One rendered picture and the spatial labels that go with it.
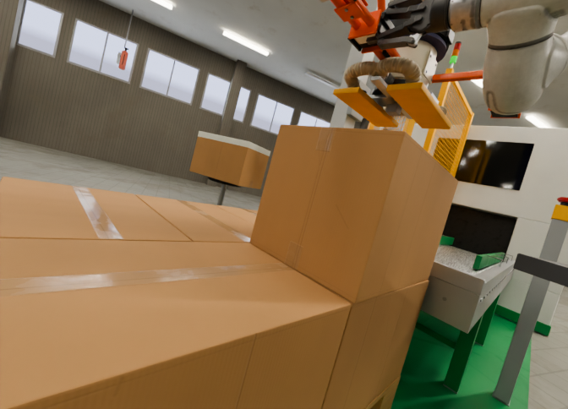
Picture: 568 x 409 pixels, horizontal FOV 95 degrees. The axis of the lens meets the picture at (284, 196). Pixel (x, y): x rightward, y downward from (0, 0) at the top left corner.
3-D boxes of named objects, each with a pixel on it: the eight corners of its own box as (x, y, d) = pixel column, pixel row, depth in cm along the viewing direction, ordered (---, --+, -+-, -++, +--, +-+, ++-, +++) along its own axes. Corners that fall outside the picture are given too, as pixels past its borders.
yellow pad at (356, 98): (375, 127, 113) (379, 115, 113) (398, 128, 106) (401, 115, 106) (331, 94, 89) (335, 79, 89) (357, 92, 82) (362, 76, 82)
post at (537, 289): (493, 390, 135) (554, 205, 129) (510, 400, 130) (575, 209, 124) (491, 396, 130) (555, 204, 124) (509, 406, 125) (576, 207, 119)
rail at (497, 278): (505, 276, 266) (510, 259, 265) (511, 279, 262) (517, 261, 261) (454, 323, 102) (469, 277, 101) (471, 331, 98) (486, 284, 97)
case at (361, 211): (342, 243, 130) (364, 165, 127) (428, 279, 102) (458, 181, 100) (248, 242, 86) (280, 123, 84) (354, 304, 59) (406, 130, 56)
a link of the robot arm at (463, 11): (476, 10, 50) (441, 18, 54) (482, 37, 56) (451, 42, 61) (490, -38, 49) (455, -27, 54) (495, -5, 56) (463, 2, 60)
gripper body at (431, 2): (456, -23, 54) (411, -9, 60) (445, 18, 54) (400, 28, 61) (463, 2, 59) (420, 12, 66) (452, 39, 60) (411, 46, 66)
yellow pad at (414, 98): (421, 128, 100) (425, 116, 100) (450, 129, 93) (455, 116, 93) (385, 90, 76) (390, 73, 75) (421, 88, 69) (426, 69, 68)
